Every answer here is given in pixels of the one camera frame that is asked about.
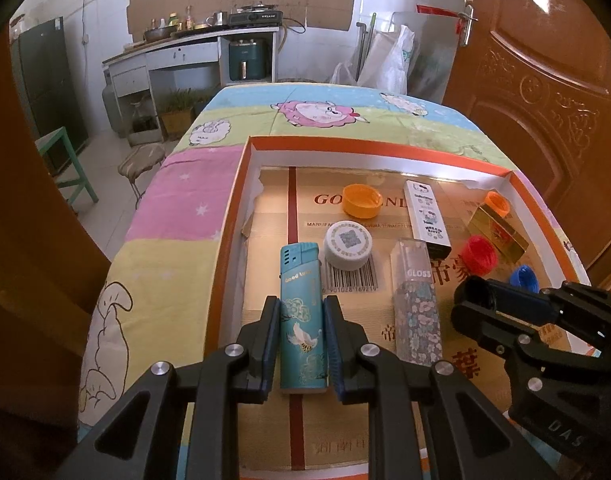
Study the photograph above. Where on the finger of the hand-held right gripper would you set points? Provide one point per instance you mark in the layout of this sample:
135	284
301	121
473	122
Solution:
490	330
525	305

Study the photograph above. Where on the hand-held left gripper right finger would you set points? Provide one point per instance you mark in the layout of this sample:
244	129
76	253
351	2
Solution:
333	345

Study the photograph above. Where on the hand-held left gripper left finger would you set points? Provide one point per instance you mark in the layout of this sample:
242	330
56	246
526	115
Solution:
270	340

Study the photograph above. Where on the blue bottle cap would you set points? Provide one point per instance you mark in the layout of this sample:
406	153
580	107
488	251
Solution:
523	277

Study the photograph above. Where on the teal lighter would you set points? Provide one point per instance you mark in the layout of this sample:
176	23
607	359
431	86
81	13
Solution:
300	320

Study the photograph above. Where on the red bottle cap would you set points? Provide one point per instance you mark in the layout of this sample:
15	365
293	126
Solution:
478	255

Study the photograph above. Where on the gold lighter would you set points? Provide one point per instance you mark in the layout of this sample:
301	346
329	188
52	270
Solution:
498	232

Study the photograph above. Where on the clear floral gloss tube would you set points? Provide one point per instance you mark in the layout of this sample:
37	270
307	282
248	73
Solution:
415	305

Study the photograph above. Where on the white bottle cap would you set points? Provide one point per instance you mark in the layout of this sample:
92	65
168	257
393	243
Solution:
348	244

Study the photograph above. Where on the dark orange bottle cap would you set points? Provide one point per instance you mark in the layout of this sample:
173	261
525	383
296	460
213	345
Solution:
498	203

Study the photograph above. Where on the shallow orange-rimmed cardboard box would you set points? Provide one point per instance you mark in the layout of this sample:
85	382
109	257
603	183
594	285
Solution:
230	240

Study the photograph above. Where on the white printed lighter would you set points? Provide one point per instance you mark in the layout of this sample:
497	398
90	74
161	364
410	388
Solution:
428	220

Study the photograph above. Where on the light orange bottle cap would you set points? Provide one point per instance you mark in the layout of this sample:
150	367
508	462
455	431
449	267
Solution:
363	200

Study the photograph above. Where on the flattened printed cardboard sheet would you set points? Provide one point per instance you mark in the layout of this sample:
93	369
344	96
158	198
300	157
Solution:
270	270

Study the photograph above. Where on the round cushioned stool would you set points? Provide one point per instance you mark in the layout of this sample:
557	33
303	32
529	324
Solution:
140	160

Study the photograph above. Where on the plain brown wooden door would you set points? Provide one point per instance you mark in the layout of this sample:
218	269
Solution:
35	310

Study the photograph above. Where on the wooden plant crate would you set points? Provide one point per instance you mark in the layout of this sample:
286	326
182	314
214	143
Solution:
178	115

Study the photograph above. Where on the carved wooden door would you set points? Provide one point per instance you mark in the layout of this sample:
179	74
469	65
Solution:
535	60

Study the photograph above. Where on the dark plant pot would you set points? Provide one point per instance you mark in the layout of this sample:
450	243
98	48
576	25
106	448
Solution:
203	102

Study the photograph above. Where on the green wooden chair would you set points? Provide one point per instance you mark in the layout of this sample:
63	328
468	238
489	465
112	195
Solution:
68	160

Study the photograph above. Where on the white plastic bag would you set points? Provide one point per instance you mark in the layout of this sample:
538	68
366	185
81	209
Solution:
343	72

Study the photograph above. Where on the white woven sack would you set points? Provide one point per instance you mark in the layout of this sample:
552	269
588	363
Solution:
390	62

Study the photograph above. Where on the green air fryer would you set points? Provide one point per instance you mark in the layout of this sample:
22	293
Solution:
246	60

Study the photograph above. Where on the grey gas cylinder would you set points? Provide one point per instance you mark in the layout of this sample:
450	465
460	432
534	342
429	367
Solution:
110	105

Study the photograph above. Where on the white kitchen counter cabinet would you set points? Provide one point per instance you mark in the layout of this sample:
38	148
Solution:
185	55

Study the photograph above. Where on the grey pipe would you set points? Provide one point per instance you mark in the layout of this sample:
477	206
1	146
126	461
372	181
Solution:
364	45

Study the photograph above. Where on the red paper strip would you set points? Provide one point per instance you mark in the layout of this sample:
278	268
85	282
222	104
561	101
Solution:
435	10

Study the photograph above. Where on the black gas stove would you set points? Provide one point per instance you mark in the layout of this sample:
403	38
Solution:
255	19

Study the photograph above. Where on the steel kettle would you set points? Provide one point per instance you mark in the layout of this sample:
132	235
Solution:
218	19

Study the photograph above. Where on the dark wok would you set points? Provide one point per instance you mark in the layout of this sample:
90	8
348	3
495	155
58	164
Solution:
160	32

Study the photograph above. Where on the yellow-capped bottle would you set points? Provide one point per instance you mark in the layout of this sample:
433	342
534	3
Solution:
174	19

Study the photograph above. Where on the dark green cabinet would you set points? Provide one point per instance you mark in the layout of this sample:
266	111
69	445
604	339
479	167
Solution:
48	80

